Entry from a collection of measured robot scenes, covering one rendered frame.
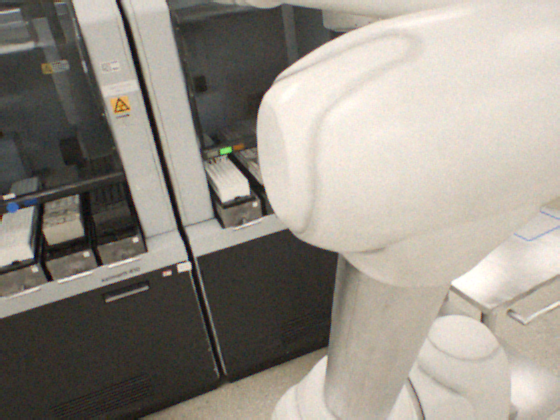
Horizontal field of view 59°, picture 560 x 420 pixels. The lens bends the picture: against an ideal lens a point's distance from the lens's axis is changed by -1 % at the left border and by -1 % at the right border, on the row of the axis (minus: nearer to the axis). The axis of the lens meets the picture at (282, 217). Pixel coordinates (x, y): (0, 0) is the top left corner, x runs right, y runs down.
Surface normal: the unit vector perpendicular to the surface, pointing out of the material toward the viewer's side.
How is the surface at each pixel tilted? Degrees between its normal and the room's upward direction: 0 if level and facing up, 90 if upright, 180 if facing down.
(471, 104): 62
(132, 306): 90
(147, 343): 90
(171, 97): 90
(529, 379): 0
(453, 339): 9
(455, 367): 51
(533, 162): 95
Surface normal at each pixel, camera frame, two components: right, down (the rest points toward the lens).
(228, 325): 0.37, 0.41
